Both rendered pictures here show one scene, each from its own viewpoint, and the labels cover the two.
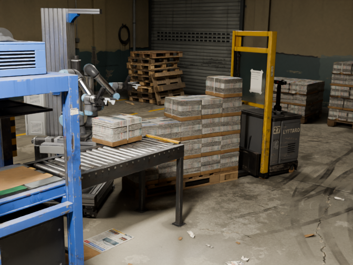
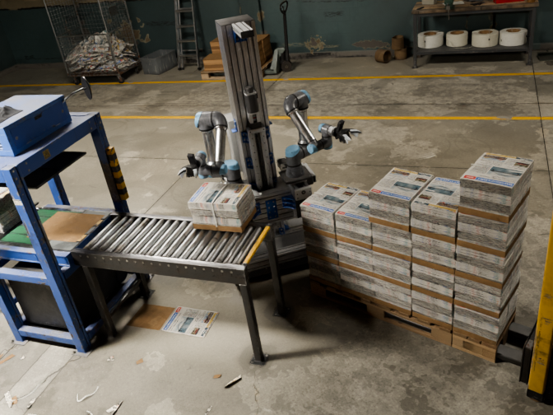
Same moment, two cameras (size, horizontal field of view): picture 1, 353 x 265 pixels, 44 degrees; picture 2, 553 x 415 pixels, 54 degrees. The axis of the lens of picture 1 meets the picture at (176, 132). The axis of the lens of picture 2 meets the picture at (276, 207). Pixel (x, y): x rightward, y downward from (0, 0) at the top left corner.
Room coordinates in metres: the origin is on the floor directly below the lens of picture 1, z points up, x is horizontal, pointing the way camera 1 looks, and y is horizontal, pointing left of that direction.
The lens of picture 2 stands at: (3.43, -2.82, 2.81)
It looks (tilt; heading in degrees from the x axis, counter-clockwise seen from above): 30 degrees down; 74
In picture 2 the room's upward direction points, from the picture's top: 9 degrees counter-clockwise
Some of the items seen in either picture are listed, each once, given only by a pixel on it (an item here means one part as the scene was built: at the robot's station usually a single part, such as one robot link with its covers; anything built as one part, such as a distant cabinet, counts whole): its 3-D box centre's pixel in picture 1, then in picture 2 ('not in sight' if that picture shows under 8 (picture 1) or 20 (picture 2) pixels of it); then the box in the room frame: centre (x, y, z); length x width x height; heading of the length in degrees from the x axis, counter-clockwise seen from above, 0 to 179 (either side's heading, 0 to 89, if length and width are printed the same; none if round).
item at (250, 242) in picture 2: (156, 143); (247, 247); (4.07, 0.19, 0.77); 0.47 x 0.05 x 0.05; 50
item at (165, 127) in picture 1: (172, 153); (386, 258); (5.02, 0.04, 0.42); 1.17 x 0.39 x 0.83; 121
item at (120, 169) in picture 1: (131, 165); (155, 265); (3.46, 0.37, 0.74); 1.34 x 0.05 x 0.12; 140
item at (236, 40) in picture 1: (234, 97); not in sight; (5.91, -0.77, 0.97); 0.09 x 0.09 x 1.75; 31
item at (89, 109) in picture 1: (90, 109); (204, 170); (3.99, 0.81, 1.12); 0.11 x 0.08 x 0.11; 149
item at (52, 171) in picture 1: (52, 171); (102, 234); (3.17, 0.94, 0.77); 0.47 x 0.05 x 0.05; 50
